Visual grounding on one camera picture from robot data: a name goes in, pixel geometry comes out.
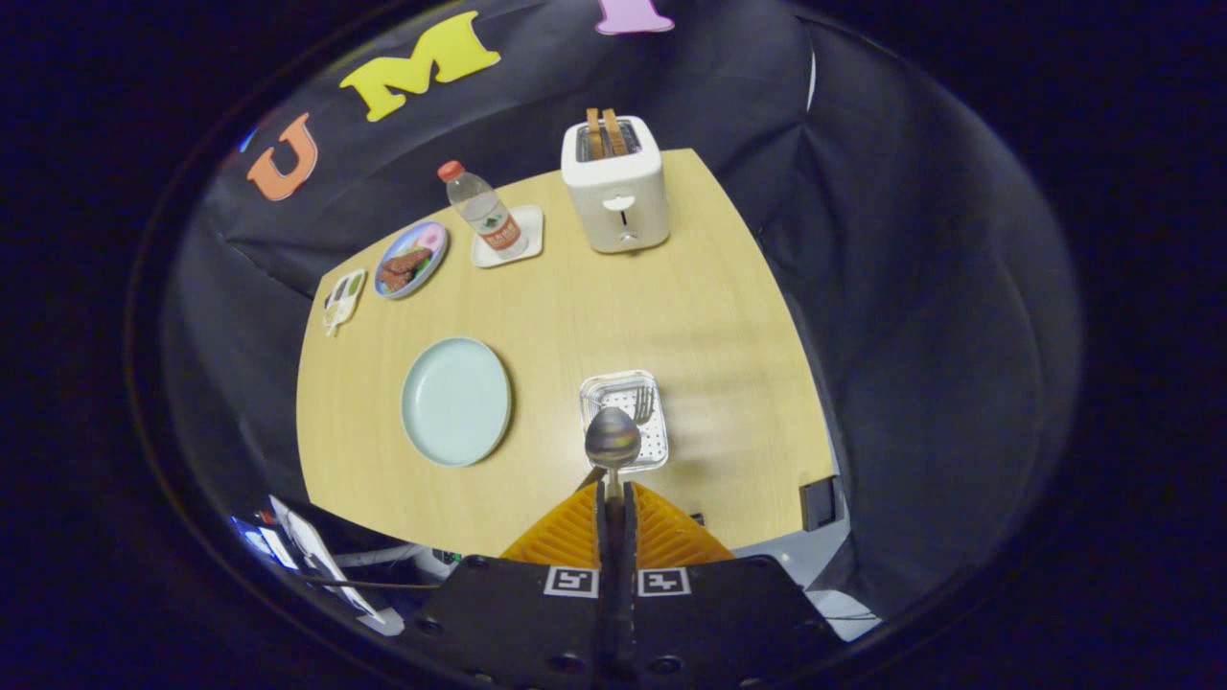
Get white toaster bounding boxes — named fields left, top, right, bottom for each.
left=561, top=115, right=671, bottom=255

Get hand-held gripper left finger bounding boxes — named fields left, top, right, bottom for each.
left=412, top=482, right=619, bottom=690

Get small white square tray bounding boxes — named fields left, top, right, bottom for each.
left=470, top=204, right=544, bottom=268

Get black table bracket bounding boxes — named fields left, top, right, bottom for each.
left=799, top=474, right=845, bottom=533

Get brown meat pieces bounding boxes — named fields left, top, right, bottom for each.
left=379, top=249, right=429, bottom=291

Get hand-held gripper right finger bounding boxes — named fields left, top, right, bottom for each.
left=618, top=482, right=845, bottom=690

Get small white sauce dish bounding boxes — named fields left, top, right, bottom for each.
left=323, top=268, right=367, bottom=337

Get white board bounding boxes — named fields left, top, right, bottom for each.
left=270, top=494, right=384, bottom=624

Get blue lit screen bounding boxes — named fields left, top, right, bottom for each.
left=230, top=517, right=298, bottom=571

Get blue patterned plate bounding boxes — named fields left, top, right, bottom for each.
left=374, top=220, right=450, bottom=301

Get black backdrop cloth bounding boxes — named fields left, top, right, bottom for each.
left=163, top=0, right=1084, bottom=624

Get light green plate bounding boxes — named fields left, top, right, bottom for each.
left=401, top=336, right=513, bottom=469

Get clear water bottle red cap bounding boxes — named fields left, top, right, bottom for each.
left=437, top=160, right=529, bottom=261

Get metal mesh basket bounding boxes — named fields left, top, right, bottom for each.
left=579, top=370, right=669, bottom=474

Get silver spoon wooden handle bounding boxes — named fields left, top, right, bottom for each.
left=585, top=406, right=642, bottom=504

